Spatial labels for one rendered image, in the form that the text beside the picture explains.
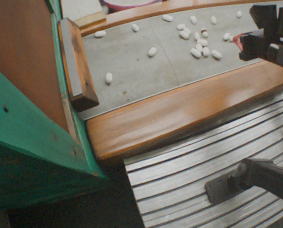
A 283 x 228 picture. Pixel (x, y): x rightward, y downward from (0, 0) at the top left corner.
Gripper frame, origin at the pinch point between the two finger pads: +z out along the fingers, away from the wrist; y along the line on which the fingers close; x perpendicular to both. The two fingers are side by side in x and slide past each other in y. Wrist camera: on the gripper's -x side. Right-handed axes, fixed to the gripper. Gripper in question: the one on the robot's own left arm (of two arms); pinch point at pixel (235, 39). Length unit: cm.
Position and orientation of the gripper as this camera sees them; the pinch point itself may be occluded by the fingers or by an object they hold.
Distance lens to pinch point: 59.1
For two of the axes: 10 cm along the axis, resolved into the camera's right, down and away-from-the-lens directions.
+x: 2.4, 8.3, 5.1
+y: -9.4, 3.3, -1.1
